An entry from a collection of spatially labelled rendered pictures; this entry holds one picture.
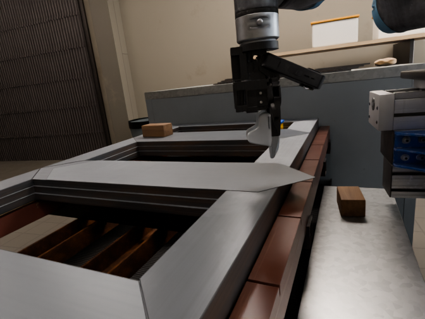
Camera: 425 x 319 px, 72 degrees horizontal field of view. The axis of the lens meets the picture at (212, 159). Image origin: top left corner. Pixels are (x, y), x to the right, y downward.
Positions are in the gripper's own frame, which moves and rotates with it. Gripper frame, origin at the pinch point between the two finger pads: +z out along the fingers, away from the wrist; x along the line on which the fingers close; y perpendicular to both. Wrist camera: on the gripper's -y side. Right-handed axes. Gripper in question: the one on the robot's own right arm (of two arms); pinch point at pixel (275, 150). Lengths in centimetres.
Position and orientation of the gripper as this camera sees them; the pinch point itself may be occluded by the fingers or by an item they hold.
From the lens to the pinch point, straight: 58.4
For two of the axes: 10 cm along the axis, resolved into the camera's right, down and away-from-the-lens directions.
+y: -9.9, 0.9, 0.7
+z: 1.1, 9.6, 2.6
